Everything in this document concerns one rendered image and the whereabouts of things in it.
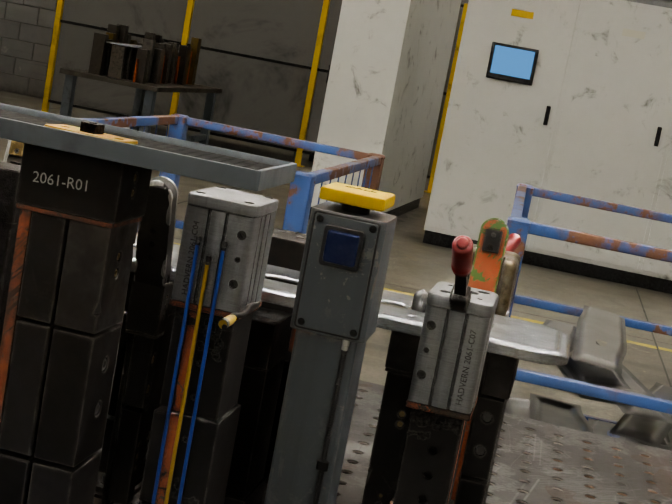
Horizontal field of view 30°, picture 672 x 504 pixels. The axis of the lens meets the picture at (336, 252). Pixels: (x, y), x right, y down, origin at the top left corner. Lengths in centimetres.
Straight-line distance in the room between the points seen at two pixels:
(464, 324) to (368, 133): 811
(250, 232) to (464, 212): 807
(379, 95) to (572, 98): 140
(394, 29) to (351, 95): 58
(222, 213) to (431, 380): 27
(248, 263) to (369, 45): 809
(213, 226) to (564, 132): 804
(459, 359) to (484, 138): 804
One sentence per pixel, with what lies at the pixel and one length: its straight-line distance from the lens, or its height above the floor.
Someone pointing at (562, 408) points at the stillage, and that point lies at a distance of 417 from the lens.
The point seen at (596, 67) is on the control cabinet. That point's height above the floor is 150.
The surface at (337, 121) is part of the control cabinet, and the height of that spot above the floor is 77.
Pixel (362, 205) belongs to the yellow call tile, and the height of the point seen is 115.
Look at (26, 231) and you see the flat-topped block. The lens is 120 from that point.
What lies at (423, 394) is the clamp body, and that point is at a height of 95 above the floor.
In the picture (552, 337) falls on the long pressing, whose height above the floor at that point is 100.
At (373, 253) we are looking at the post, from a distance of 111.
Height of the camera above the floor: 128
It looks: 9 degrees down
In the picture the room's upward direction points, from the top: 11 degrees clockwise
